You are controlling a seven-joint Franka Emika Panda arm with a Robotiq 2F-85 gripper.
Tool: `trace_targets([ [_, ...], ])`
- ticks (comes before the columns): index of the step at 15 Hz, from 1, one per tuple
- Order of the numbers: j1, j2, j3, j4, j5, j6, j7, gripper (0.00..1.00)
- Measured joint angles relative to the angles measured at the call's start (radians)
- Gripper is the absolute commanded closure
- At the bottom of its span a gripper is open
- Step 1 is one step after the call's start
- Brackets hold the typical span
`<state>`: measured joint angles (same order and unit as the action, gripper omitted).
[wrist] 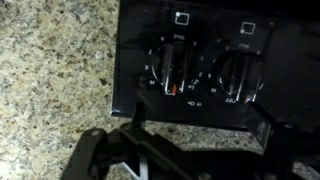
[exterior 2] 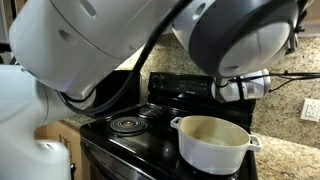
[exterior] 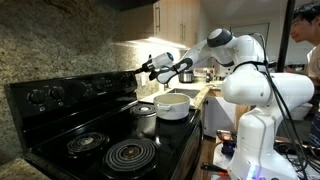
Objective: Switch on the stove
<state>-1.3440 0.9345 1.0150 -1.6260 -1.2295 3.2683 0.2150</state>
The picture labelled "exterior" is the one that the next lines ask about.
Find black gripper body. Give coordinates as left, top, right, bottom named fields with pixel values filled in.
left=141, top=61, right=154, bottom=74

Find kitchen sink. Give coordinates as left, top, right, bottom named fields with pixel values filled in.
left=167, top=88, right=202, bottom=100

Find white base cabinet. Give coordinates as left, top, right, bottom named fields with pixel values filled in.
left=202, top=96, right=238, bottom=139

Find orange handled tool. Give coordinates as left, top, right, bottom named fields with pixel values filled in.
left=200, top=162, right=230, bottom=178

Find white plate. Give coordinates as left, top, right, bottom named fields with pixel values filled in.
left=209, top=80, right=224, bottom=89

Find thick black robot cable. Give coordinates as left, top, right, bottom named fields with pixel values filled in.
left=233, top=32, right=320, bottom=180

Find light wooden wall cabinet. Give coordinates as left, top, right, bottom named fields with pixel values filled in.
left=153, top=0, right=201, bottom=48

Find white bowl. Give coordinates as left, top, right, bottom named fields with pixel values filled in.
left=289, top=102, right=314, bottom=121

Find black and orange device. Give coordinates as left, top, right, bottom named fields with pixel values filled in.
left=215, top=129, right=238, bottom=155

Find small coil burner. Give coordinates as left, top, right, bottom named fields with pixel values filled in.
left=129, top=103, right=157, bottom=118
left=65, top=131, right=111, bottom=156

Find white cooking pot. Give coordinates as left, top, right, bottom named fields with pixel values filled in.
left=153, top=92, right=192, bottom=121

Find black vertical pole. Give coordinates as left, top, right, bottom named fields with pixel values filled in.
left=277, top=0, right=296, bottom=73

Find black electric stove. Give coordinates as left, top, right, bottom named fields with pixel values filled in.
left=3, top=69, right=204, bottom=180

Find large coil burner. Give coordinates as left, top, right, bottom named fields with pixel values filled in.
left=102, top=138, right=162, bottom=174

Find person in white shirt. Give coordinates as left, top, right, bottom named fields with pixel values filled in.
left=289, top=1, right=320, bottom=148

